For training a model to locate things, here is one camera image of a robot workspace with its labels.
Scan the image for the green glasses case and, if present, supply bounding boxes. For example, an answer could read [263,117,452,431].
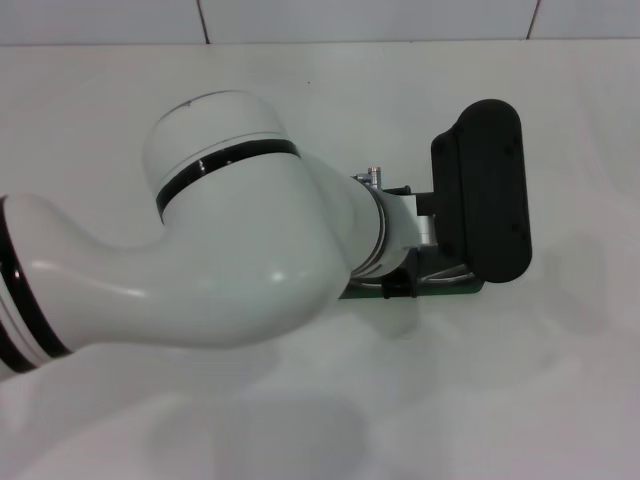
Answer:
[335,269,486,302]

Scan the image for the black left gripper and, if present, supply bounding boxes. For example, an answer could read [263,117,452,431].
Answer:
[379,251,422,301]

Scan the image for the silver left camera mount bracket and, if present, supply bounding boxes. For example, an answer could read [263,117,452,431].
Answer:
[352,167,441,252]

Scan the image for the clear white glasses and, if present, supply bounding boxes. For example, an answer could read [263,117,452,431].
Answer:
[348,267,476,290]

